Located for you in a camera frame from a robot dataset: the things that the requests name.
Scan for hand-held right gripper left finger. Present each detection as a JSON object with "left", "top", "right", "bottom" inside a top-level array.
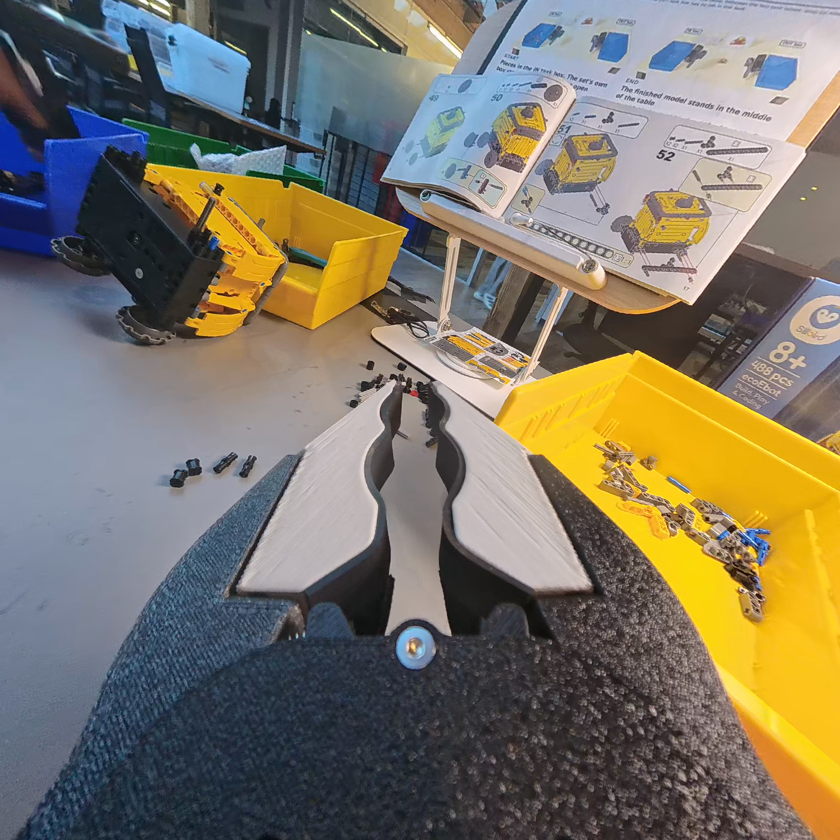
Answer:
[{"left": 237, "top": 381, "right": 405, "bottom": 601}]

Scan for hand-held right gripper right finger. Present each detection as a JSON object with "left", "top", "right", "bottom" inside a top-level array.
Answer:
[{"left": 427, "top": 381, "right": 594, "bottom": 598}]

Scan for small red black parts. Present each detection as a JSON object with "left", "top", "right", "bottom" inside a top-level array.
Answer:
[{"left": 346, "top": 372, "right": 445, "bottom": 445}]

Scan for yellow toy block robot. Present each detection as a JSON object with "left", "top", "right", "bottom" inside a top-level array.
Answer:
[{"left": 50, "top": 145, "right": 287, "bottom": 346}]

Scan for grey metal axle rod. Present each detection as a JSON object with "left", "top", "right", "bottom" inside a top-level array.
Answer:
[{"left": 197, "top": 184, "right": 224, "bottom": 240}]

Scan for grey desk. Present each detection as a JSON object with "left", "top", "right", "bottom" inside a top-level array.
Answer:
[{"left": 0, "top": 243, "right": 631, "bottom": 840}]

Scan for yellow plastic bin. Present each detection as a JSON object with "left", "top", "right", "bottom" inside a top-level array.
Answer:
[
  {"left": 145, "top": 164, "right": 409, "bottom": 330},
  {"left": 497, "top": 351, "right": 840, "bottom": 840}
]

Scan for yellow grey sticker sheet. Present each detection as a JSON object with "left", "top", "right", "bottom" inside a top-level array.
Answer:
[{"left": 434, "top": 329, "right": 534, "bottom": 385}]

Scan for white stand pole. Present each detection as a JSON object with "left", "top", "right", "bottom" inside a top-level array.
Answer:
[
  {"left": 437, "top": 234, "right": 464, "bottom": 340},
  {"left": 519, "top": 283, "right": 573, "bottom": 384}
]

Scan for loose metal parts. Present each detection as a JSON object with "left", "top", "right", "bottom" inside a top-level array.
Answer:
[{"left": 591, "top": 440, "right": 775, "bottom": 624}]

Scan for beige book stand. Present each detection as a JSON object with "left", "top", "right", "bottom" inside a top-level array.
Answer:
[{"left": 394, "top": 0, "right": 840, "bottom": 316}]

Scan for blue printed cardboard box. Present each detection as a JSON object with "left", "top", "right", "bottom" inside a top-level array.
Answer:
[{"left": 716, "top": 276, "right": 840, "bottom": 454}]

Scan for white plastic bag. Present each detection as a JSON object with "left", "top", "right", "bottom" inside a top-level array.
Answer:
[{"left": 191, "top": 142, "right": 283, "bottom": 175}]

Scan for green plastic bin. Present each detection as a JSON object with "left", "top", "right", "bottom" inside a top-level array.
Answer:
[{"left": 122, "top": 119, "right": 326, "bottom": 195}]

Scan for open instruction booklet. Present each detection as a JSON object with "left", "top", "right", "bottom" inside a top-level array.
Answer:
[{"left": 381, "top": 73, "right": 805, "bottom": 307}]

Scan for blue plastic bin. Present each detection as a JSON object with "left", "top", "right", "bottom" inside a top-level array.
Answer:
[{"left": 0, "top": 105, "right": 148, "bottom": 257}]

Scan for white machine box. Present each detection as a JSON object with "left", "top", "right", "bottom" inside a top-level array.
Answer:
[{"left": 103, "top": 0, "right": 253, "bottom": 116}]

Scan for white printed paper sheet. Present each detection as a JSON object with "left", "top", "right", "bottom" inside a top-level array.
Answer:
[{"left": 486, "top": 0, "right": 840, "bottom": 143}]

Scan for black cable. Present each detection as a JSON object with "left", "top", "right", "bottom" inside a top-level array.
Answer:
[{"left": 365, "top": 296, "right": 434, "bottom": 340}]

